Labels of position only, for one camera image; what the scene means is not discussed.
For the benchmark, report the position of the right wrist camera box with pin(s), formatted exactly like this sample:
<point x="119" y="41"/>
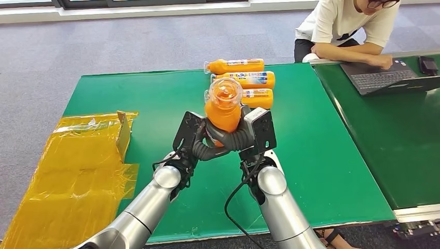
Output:
<point x="263" y="132"/>

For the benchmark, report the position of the person's foot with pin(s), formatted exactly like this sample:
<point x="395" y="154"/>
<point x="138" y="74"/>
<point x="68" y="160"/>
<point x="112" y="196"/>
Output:
<point x="330" y="237"/>

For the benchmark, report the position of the black eyeglasses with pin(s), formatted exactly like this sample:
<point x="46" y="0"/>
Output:
<point x="376" y="4"/>

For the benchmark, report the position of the dark grey laptop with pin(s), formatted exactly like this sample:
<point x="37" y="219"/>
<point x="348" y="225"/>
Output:
<point x="381" y="79"/>

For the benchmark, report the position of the black conveyor base part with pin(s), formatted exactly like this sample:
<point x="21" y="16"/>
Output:
<point x="412" y="230"/>

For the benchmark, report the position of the yellow film wrapped cardboard box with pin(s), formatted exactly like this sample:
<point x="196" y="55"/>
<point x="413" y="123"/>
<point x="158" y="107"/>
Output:
<point x="68" y="178"/>

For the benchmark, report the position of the orange bottle with clear cap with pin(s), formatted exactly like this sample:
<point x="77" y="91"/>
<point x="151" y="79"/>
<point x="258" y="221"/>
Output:
<point x="259" y="99"/>
<point x="261" y="80"/>
<point x="240" y="66"/>
<point x="223" y="117"/>

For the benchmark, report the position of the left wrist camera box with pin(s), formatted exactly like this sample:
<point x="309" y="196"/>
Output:
<point x="185" y="132"/>

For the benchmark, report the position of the green conveyor table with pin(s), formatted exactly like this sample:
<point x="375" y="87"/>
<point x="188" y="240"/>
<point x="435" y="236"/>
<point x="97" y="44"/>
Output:
<point x="378" y="137"/>

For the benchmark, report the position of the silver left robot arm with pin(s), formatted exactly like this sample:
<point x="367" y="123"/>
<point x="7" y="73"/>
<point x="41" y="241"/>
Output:
<point x="144" y="209"/>

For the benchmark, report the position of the person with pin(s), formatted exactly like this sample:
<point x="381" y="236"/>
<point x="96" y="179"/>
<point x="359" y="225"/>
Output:
<point x="337" y="20"/>

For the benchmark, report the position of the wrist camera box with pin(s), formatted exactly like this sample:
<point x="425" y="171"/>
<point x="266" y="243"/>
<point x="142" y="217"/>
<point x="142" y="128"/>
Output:
<point x="185" y="132"/>
<point x="263" y="132"/>

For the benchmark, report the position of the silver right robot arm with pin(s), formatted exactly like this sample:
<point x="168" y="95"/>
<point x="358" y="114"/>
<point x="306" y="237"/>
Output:
<point x="278" y="206"/>

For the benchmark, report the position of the small black device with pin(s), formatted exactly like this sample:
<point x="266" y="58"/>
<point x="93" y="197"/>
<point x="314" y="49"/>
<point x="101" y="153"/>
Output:
<point x="428" y="65"/>

